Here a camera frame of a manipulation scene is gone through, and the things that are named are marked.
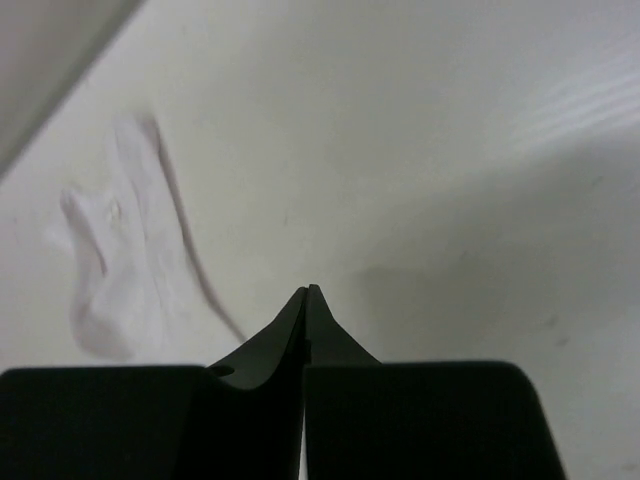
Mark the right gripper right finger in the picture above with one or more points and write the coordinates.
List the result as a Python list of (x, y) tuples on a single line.
[(365, 419)]

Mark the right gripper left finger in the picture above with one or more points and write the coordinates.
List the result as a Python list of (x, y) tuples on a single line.
[(239, 418)]

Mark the white tank top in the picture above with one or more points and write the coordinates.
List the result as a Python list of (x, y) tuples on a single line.
[(140, 294)]

